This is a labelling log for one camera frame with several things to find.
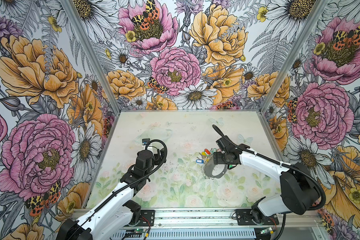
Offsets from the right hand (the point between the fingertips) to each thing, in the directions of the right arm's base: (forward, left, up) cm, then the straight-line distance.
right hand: (222, 164), depth 88 cm
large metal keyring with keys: (+2, +7, -4) cm, 8 cm away
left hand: (+3, +37, +8) cm, 38 cm away
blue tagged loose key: (+4, +12, -4) cm, 14 cm away
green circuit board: (-30, +44, -4) cm, 53 cm away
